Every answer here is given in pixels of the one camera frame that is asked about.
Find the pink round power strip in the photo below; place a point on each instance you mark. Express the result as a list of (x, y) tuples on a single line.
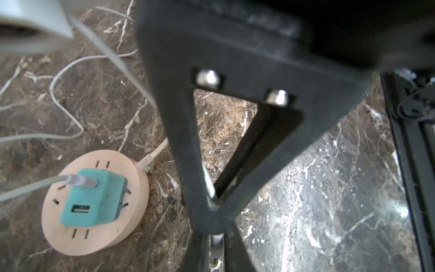
[(78, 240)]

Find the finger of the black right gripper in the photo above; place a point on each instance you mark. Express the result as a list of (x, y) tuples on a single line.
[(269, 128), (255, 66)]

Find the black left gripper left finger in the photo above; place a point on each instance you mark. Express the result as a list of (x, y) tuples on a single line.
[(196, 255)]

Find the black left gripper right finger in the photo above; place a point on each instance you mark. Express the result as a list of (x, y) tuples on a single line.
[(236, 258)]

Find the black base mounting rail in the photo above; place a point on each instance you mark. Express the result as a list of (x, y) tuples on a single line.
[(410, 102)]

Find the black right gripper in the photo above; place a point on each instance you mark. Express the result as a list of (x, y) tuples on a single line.
[(380, 35)]

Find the teal usb charger adapter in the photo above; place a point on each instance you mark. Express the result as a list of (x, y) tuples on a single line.
[(102, 204)]

